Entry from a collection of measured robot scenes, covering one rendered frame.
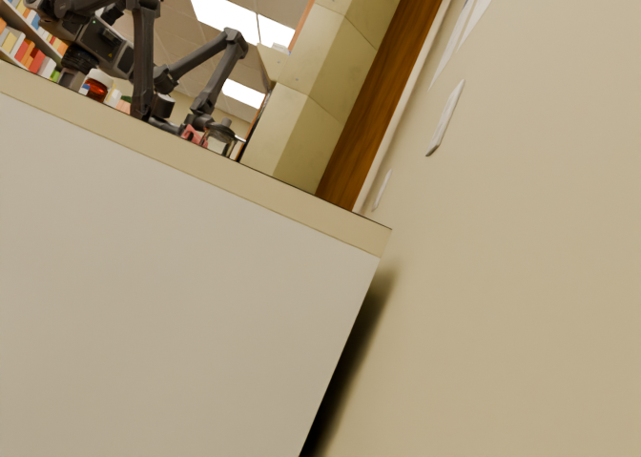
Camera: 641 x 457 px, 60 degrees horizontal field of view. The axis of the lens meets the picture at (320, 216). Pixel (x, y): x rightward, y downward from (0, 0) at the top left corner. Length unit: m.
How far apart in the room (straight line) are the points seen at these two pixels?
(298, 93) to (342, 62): 0.20
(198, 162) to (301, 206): 0.14
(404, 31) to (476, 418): 2.14
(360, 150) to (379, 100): 0.21
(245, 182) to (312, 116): 1.17
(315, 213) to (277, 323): 0.14
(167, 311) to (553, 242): 0.50
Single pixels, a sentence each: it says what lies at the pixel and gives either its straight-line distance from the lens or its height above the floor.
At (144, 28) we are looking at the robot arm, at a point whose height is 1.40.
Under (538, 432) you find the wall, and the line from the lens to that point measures 0.26.
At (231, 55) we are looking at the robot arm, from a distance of 2.47.
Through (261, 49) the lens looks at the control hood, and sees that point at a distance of 1.90.
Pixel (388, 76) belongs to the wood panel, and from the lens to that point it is 2.29.
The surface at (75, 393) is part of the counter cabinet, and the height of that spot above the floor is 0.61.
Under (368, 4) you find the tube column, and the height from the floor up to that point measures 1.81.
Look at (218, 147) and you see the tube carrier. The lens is 1.65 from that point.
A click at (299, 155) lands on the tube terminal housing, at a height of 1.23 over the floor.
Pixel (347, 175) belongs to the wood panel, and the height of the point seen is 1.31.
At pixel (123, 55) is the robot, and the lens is 2.66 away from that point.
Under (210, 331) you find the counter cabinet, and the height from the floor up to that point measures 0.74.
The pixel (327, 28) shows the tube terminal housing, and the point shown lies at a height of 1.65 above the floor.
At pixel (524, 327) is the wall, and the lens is 0.30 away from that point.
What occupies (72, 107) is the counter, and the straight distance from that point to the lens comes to 0.77.
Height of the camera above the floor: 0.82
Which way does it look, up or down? 8 degrees up
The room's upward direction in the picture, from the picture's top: 24 degrees clockwise
